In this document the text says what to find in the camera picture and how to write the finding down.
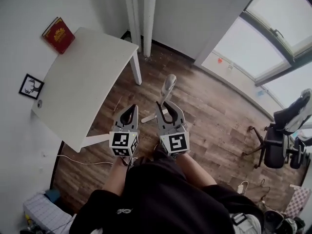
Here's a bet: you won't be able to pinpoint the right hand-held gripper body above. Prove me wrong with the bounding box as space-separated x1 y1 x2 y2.
158 125 191 159

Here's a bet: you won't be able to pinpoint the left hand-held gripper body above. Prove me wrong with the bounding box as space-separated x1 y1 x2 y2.
109 127 140 158

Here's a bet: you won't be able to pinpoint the person's right forearm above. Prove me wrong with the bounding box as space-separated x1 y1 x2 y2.
178 152 218 188

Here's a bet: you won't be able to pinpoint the person's left forearm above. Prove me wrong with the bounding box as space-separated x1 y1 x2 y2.
101 155 134 197

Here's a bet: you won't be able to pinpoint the white table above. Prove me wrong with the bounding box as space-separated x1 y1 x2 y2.
31 26 143 154

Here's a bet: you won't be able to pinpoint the person's black shirt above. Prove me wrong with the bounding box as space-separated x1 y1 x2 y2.
75 142 266 234

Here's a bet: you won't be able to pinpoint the white power strip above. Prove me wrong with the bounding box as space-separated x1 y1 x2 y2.
236 180 250 194

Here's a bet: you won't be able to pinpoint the blue bag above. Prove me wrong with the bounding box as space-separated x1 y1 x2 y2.
44 188 61 202

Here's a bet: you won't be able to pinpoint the black framed deer picture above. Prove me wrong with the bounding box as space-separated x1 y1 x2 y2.
19 73 45 100

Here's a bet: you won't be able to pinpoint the black office chair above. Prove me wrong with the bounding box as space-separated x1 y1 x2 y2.
243 123 308 171

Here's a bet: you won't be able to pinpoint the white vertical pipe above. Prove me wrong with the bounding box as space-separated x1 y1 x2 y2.
142 0 157 58
123 0 142 46

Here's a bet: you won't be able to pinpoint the red hardcover book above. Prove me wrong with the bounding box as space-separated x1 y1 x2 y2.
41 17 76 55

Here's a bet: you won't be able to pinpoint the white checkered storage box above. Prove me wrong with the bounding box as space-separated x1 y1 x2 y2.
22 193 77 234

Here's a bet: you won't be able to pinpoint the person's grey trousers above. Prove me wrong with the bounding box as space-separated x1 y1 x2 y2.
230 213 262 234

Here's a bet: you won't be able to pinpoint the pile of clothes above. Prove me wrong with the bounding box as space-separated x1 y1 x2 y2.
273 88 312 134

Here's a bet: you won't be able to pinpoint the dark framed window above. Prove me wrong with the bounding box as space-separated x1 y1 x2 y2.
199 0 312 112

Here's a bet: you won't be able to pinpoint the dark shoes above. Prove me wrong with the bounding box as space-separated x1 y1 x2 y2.
264 209 306 234

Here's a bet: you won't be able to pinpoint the pink checkered cloth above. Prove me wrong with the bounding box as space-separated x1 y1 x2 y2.
284 184 312 219

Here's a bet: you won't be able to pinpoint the white floor cable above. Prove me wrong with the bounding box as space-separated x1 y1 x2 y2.
56 154 114 166

